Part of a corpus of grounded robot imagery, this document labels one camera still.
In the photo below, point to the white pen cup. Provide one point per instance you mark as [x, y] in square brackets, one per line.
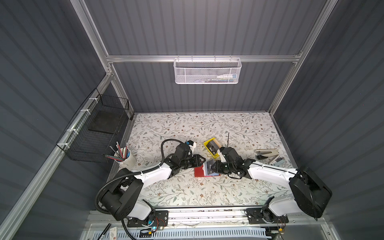
[122, 155]

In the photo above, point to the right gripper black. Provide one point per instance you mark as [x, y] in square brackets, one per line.
[218, 165]

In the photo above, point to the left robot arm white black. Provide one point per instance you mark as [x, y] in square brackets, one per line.
[120, 196]

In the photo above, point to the black wire mesh basket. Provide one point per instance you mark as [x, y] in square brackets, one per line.
[97, 130]

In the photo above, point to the floral table mat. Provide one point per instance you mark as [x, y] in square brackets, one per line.
[154, 135]

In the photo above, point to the small white grey device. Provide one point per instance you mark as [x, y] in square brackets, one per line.
[278, 162]

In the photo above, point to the black VIP credit card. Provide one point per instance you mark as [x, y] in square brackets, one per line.
[210, 169]

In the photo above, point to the white tube in basket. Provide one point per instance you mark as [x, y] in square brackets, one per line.
[229, 77]

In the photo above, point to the beige stapler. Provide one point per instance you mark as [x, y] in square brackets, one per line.
[262, 154]

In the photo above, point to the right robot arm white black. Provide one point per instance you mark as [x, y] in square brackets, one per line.
[309, 194]

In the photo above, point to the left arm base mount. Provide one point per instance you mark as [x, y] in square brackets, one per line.
[155, 219]

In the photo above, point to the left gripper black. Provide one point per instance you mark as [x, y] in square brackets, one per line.
[193, 160]

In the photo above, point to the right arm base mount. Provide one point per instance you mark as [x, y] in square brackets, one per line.
[260, 216]

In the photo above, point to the stack of cards in tray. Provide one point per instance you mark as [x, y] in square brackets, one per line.
[214, 146]

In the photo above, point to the yellow plastic card tray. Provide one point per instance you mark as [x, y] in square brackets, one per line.
[214, 156]

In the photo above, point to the white wire mesh basket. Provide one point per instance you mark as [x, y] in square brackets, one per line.
[205, 72]

